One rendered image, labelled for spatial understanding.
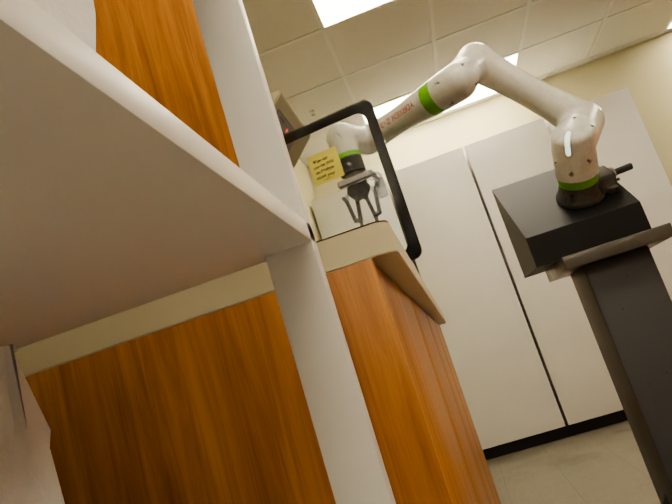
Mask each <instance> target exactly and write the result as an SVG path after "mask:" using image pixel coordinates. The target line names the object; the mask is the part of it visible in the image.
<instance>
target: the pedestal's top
mask: <svg viewBox="0 0 672 504"><path fill-rule="evenodd" d="M671 237H672V226H671V223H666V224H663V225H660V226H657V227H654V228H651V229H648V230H645V231H642V232H639V233H636V234H633V235H630V236H626V237H623V238H620V239H617V240H614V241H611V242H608V243H605V244H602V245H599V246H596V247H593V248H589V249H586V250H583V251H580V252H577V253H574V254H571V255H568V256H565V257H562V258H561V259H560V260H559V261H557V262H556V263H555V264H554V265H553V266H551V267H550V268H549V269H548V270H547V271H546V275H547V277H548V280H549V282H552V281H555V280H558V279H561V278H565V277H568V276H571V274H573V273H574V272H576V271H577V270H579V269H580V268H582V267H583V266H586V265H589V264H592V263H595V262H598V261H602V260H605V259H608V258H611V257H614V256H617V255H620V254H623V253H626V252H629V251H633V250H636V249H639V248H642V247H645V246H648V247H649V249H650V248H652V247H654V246H655V245H657V244H659V243H661V242H663V241H665V240H667V239H669V238H671Z"/></svg>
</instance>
